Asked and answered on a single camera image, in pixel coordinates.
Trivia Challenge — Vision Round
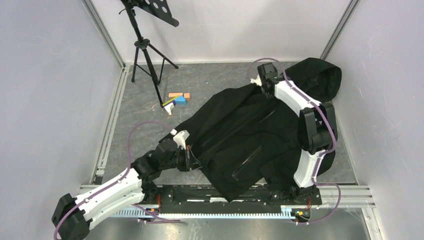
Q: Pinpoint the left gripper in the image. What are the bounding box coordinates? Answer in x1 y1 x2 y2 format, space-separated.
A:
160 145 203 172

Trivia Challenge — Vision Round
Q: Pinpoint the black hooded jacket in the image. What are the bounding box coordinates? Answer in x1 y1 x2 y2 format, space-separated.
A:
176 57 342 202

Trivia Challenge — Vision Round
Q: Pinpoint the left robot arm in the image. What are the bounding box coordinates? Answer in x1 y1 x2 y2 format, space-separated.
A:
51 139 201 240

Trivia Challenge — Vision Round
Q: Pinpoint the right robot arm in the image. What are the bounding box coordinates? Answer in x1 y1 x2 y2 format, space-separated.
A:
254 62 338 204

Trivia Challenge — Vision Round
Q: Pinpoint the white purple toy piece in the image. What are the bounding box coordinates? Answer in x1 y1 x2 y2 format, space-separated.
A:
163 101 175 116

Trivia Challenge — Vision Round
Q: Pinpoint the blue wooden block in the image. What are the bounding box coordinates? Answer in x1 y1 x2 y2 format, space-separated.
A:
174 95 187 105

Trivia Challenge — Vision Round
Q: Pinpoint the yellow green stick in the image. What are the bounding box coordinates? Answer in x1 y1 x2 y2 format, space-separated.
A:
162 96 178 107

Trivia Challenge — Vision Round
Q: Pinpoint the orange wooden block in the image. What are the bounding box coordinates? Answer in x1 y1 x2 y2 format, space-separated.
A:
168 92 184 99

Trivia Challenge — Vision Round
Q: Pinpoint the black music stand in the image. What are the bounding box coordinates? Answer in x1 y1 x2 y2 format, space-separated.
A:
120 0 179 107

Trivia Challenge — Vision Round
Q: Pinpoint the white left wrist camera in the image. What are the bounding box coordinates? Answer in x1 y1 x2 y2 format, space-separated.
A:
170 129 190 150

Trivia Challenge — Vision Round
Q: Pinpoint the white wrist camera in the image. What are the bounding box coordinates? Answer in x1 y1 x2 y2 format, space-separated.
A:
170 129 190 150
250 75 262 87

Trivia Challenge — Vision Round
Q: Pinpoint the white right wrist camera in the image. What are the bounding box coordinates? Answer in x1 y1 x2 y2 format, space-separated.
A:
250 75 262 87

